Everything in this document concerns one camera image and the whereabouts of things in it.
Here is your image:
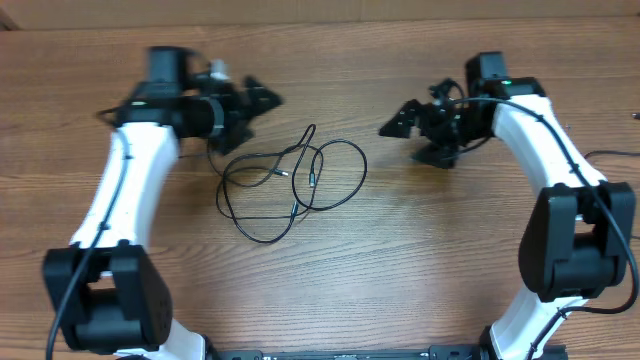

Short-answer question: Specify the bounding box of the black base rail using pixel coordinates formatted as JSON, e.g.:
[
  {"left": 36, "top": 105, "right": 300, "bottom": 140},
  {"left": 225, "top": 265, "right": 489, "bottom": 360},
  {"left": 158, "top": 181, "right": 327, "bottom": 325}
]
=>
[{"left": 215, "top": 345, "right": 495, "bottom": 360}]

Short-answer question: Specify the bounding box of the black cable bundle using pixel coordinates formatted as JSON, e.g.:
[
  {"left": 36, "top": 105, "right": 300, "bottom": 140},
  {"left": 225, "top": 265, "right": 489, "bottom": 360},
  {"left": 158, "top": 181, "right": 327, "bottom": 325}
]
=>
[{"left": 205, "top": 123, "right": 369, "bottom": 245}]

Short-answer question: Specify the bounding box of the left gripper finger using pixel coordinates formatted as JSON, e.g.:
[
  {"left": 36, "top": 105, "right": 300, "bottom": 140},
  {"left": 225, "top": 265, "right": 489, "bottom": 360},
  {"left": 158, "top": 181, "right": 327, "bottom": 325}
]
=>
[
  {"left": 244, "top": 76, "right": 283, "bottom": 117},
  {"left": 214, "top": 128, "right": 254, "bottom": 155}
]

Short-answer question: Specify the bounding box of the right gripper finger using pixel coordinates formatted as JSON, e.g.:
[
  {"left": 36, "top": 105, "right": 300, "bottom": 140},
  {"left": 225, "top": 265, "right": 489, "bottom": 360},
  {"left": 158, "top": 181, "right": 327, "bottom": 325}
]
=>
[
  {"left": 378, "top": 99, "right": 425, "bottom": 138},
  {"left": 412, "top": 144, "right": 458, "bottom": 169}
]

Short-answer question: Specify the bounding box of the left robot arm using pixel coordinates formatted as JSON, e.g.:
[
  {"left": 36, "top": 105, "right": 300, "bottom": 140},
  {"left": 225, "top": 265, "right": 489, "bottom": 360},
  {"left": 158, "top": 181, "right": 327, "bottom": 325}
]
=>
[{"left": 42, "top": 46, "right": 282, "bottom": 359}]

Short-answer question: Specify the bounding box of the black cable with USB plug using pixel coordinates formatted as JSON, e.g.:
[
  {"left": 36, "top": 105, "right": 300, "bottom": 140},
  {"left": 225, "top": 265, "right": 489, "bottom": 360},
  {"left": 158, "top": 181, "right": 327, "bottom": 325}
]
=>
[{"left": 583, "top": 112, "right": 640, "bottom": 160}]

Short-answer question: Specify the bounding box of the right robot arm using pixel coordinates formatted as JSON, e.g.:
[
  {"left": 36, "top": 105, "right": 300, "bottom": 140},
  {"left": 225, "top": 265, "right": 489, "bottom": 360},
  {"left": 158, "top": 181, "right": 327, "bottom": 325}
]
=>
[{"left": 379, "top": 52, "right": 639, "bottom": 359}]

